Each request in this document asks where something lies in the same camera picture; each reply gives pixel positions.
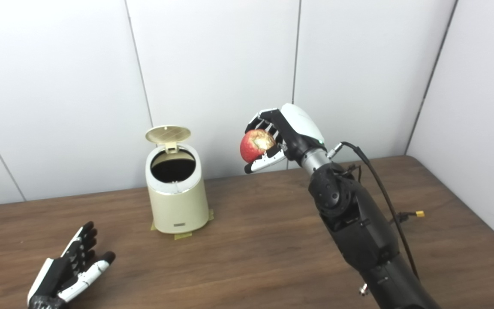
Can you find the cream round bin lid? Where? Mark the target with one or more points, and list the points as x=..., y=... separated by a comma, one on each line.
x=167, y=134

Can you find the cream-colored bin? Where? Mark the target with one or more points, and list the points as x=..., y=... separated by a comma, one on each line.
x=178, y=208

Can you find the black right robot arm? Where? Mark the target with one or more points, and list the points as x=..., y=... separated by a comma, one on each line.
x=358, y=223

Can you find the red apple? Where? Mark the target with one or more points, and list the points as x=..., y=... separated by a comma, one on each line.
x=251, y=148

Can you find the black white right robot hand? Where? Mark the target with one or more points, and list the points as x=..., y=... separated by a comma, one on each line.
x=300, y=128

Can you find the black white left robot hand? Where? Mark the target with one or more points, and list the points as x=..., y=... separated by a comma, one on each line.
x=56, y=277

